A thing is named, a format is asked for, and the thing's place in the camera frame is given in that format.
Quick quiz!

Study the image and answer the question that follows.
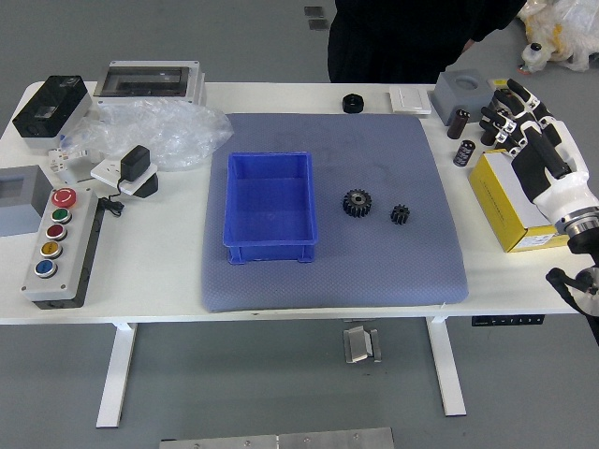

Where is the black power adapter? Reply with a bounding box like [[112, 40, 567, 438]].
[[120, 144, 152, 181]]

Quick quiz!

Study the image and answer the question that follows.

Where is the white table leg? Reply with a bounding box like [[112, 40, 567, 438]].
[[95, 322, 138, 429], [425, 316, 468, 417]]

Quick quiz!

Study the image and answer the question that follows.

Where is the grey box with window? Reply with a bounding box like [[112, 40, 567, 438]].
[[0, 164, 51, 239]]

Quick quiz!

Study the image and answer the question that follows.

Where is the blue-grey mat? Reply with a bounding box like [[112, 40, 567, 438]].
[[199, 111, 470, 313]]

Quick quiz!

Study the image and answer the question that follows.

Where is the person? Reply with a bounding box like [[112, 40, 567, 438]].
[[327, 0, 528, 85]]

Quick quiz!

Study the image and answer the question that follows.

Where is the black capacitor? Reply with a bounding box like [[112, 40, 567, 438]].
[[452, 138, 476, 168]]

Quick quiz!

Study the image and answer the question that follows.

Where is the grey five-button control box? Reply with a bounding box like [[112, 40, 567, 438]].
[[21, 187, 99, 310]]

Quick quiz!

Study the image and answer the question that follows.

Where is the black adapter cord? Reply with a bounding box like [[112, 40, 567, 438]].
[[95, 180, 126, 219]]

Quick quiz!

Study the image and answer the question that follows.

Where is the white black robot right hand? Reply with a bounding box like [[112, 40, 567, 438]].
[[478, 78, 599, 225]]

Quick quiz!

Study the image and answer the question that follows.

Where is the plush toy in plastic bag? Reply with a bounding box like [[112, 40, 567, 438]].
[[514, 0, 599, 74]]

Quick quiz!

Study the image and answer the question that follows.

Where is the clear plastic bag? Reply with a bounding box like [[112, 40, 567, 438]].
[[60, 96, 234, 172]]

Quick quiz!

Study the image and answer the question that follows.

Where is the white wall switch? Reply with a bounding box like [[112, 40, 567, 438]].
[[388, 86, 432, 115]]

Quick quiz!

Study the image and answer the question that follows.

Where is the black table control panel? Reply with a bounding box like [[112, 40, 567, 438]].
[[471, 315, 547, 327]]

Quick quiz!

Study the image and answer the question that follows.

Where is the grey block with round hole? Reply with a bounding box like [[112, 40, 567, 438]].
[[430, 69, 492, 126]]

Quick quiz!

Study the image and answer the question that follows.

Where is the grey clear-lid distribution box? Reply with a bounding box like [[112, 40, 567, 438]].
[[93, 59, 208, 107]]

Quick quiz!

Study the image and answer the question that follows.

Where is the blue plastic box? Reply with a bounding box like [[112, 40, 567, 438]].
[[223, 151, 321, 266]]

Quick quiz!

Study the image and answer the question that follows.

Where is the yellow white cardboard box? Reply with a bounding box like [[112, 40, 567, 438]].
[[468, 148, 584, 253]]

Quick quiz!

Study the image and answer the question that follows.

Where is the big black gear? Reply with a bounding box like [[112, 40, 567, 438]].
[[341, 188, 375, 219]]

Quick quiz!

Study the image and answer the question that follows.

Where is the black-lid white enclosure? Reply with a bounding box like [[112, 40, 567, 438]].
[[11, 74, 94, 151]]

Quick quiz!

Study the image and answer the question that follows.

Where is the black socket base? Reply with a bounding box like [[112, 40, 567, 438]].
[[132, 170, 160, 200]]

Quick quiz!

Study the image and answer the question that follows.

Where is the metal bracket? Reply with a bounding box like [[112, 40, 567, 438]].
[[343, 326, 384, 365]]

